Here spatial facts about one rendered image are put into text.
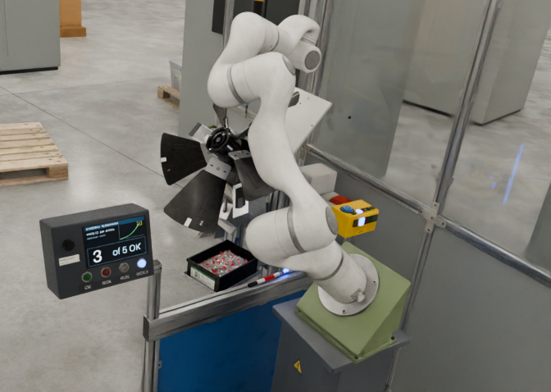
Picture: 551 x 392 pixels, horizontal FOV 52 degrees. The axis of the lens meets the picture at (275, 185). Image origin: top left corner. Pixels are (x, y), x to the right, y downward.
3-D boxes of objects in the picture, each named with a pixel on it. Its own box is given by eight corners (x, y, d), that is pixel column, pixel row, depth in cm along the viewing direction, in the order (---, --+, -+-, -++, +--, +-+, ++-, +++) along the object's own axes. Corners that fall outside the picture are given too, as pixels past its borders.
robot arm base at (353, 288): (393, 283, 159) (370, 257, 145) (344, 330, 159) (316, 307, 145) (352, 243, 172) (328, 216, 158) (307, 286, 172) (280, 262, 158)
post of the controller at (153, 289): (154, 312, 174) (157, 258, 166) (159, 317, 172) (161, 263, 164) (145, 315, 173) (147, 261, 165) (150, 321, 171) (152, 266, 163)
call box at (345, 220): (356, 221, 225) (361, 198, 221) (374, 233, 218) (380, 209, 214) (326, 230, 215) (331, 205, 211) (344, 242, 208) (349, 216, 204)
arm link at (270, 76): (290, 253, 146) (348, 240, 140) (271, 262, 135) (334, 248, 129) (239, 70, 148) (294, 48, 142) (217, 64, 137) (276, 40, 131)
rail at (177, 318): (348, 266, 229) (352, 250, 226) (355, 271, 226) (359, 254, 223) (142, 335, 176) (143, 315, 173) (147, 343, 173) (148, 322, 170)
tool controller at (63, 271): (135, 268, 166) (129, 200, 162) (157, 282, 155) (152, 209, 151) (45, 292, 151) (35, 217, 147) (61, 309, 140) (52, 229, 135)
